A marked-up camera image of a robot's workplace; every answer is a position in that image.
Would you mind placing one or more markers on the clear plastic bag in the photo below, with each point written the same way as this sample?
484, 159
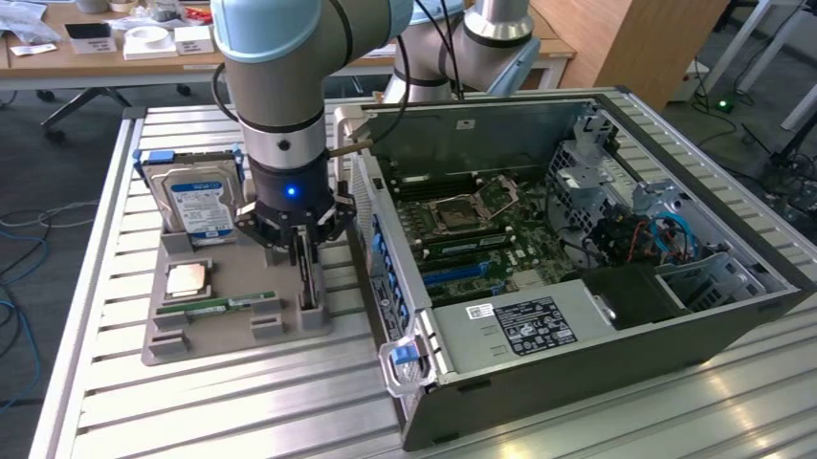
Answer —
25, 21

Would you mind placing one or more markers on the white table frame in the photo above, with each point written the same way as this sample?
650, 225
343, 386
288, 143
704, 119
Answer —
759, 43

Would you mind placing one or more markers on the open dark PC case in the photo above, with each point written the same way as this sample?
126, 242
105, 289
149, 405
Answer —
574, 406

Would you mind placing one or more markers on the flat white box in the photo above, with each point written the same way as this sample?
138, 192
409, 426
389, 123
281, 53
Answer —
149, 53

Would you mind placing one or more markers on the wooden cabinet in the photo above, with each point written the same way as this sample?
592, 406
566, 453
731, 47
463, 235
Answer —
638, 48

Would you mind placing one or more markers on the grey plastic parts rack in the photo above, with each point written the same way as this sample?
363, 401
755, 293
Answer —
222, 334

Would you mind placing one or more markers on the white tape roll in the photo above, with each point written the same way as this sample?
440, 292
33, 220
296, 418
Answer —
145, 34

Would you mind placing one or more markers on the red packet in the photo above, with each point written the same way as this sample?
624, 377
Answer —
197, 15

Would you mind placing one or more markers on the perforated metal drive cage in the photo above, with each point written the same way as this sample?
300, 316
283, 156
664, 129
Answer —
587, 181

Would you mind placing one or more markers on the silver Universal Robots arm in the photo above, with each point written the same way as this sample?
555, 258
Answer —
280, 72

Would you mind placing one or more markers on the white paper stack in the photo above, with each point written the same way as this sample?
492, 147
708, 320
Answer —
383, 51

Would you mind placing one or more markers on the wooden desk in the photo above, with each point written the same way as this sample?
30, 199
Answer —
76, 67

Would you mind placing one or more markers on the grey cup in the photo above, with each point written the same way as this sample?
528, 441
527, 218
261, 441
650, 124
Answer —
90, 6

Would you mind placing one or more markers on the green Dell motherboard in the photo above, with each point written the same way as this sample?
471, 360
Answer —
509, 248

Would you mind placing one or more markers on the metal socket cover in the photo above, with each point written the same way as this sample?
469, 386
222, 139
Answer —
499, 193

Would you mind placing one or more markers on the black stand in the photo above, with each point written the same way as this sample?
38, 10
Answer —
791, 153

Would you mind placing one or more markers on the CPU socket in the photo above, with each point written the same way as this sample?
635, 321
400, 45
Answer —
456, 217

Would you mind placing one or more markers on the white card with red print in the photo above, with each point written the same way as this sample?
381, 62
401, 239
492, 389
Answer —
32, 49

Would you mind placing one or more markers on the hard disk with blue carrier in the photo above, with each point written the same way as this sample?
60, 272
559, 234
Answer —
194, 201

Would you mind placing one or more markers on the graphics card with metal bracket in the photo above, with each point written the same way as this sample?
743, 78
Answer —
309, 287

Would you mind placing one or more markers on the metal disk bay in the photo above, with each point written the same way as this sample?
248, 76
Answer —
708, 282

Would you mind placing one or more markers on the dark bag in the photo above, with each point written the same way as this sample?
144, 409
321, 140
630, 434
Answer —
165, 12

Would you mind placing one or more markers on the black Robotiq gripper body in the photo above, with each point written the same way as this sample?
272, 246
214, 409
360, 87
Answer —
289, 205

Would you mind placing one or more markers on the CPU with metal lid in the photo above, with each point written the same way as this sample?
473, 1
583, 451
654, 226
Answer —
184, 279

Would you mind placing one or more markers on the silver chipset heatsink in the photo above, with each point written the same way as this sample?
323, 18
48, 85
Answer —
528, 279

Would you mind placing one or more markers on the device with green light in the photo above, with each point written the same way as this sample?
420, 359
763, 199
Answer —
723, 104

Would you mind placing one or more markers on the blue expansion slot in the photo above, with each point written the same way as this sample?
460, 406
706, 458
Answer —
456, 271

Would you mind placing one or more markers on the white cube box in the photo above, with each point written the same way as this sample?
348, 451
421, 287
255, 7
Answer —
192, 40

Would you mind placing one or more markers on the black and white box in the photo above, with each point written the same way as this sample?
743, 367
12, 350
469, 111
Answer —
89, 36

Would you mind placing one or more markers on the black intrusion switch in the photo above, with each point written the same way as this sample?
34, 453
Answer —
377, 183

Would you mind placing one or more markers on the blue case latch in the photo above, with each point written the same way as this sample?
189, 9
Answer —
401, 356

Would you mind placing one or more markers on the black office chair base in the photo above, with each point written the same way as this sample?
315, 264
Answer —
82, 102

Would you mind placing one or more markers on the green RAM stick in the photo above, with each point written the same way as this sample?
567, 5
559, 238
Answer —
465, 246
216, 303

